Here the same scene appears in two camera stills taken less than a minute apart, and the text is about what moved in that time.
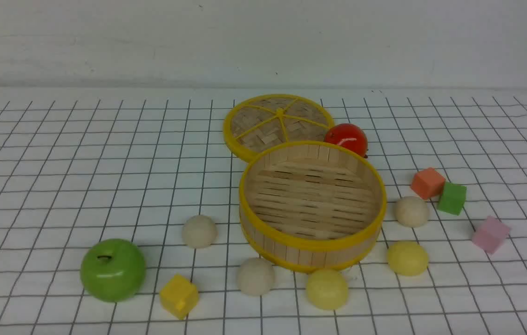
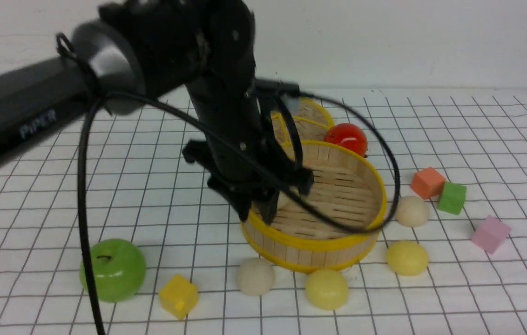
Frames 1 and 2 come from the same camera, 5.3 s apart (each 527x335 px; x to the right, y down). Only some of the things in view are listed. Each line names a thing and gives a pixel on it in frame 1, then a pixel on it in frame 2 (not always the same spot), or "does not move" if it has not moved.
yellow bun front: [327, 289] does not move
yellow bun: [407, 258] does not move
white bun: [411, 211] does not move
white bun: [199, 231] -> [285, 202]
